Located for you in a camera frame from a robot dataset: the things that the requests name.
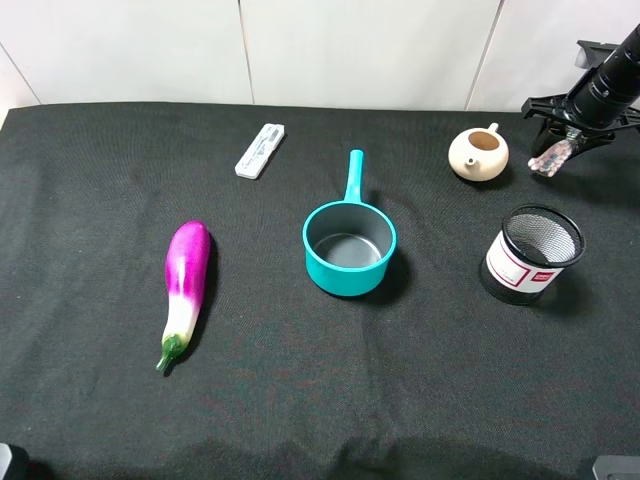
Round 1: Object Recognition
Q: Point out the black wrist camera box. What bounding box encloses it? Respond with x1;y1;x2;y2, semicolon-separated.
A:
575;40;618;70

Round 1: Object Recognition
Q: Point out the purple toy eggplant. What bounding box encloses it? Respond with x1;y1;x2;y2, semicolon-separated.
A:
156;221;211;372

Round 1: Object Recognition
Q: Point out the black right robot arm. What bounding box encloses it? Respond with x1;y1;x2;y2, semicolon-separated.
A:
521;28;639;157

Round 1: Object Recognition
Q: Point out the teal saucepan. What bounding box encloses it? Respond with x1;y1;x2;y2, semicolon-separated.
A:
302;149;397;297

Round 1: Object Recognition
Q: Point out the grey object bottom right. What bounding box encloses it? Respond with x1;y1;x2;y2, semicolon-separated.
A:
578;455;640;480

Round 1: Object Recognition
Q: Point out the black mesh pen cup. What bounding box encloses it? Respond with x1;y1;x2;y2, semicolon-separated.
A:
479;204;586;306

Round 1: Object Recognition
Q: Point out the cream ceramic teapot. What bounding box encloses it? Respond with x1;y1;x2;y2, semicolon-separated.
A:
448;123;509;182

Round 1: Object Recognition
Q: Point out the white plastic test case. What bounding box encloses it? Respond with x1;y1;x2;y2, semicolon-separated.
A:
234;123;285;180

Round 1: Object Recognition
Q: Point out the black tablecloth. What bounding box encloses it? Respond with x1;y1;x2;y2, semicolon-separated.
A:
1;103;639;479

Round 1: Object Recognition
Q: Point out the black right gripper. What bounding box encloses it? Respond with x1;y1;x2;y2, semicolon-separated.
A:
522;95;639;159

